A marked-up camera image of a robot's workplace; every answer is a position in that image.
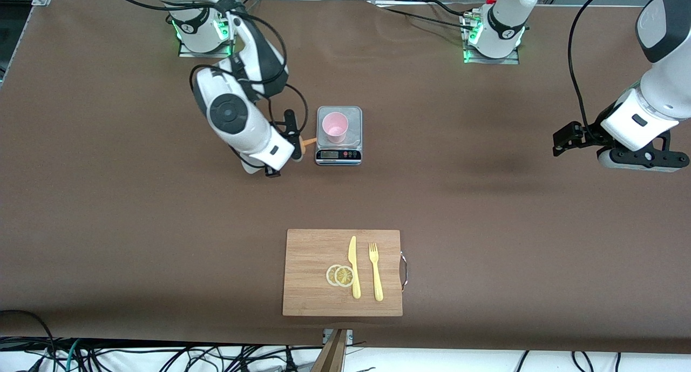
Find pink plastic cup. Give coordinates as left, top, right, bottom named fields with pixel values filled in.
left=322, top=112, right=349, bottom=144

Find silver digital kitchen scale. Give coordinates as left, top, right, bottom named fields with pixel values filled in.
left=315, top=106, right=363, bottom=166

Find brown table cover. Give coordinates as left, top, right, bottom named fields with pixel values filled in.
left=0, top=0, right=691, bottom=355

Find yellow plastic knife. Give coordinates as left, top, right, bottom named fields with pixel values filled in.
left=348, top=235, right=361, bottom=300

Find yellow plastic fork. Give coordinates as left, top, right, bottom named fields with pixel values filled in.
left=369, top=242, right=384, bottom=302

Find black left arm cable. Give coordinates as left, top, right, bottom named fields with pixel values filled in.
left=567, top=0, right=621, bottom=143

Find wooden cutting board metal handle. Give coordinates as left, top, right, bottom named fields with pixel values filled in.
left=282, top=229, right=409, bottom=317

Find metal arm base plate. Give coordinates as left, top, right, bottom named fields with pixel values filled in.
left=463, top=16, right=520, bottom=65
left=178, top=5, right=236, bottom=58

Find black cable on table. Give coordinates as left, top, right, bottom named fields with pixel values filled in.
left=367, top=0, right=478, bottom=32

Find tangled black floor cables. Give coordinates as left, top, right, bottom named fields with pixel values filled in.
left=81, top=342, right=324, bottom=372

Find wooden post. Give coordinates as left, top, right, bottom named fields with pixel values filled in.
left=310, top=329, right=349, bottom=372

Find teal floor cable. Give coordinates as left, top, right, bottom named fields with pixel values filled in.
left=64, top=339, right=83, bottom=372

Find black looped floor cable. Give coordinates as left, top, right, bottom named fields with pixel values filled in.
left=0, top=309, right=57, bottom=372

